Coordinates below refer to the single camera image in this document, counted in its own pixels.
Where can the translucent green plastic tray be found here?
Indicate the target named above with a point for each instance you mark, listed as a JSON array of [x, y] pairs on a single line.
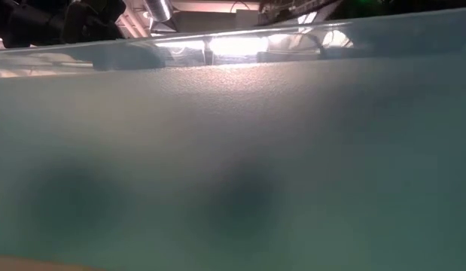
[[232, 150]]

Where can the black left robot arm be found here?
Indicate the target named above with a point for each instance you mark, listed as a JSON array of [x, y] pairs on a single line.
[[29, 22]]

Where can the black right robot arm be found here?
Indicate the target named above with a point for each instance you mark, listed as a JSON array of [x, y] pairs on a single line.
[[405, 7]]

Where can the silver ceiling air duct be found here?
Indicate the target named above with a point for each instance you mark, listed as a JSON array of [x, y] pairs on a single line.
[[159, 9]]

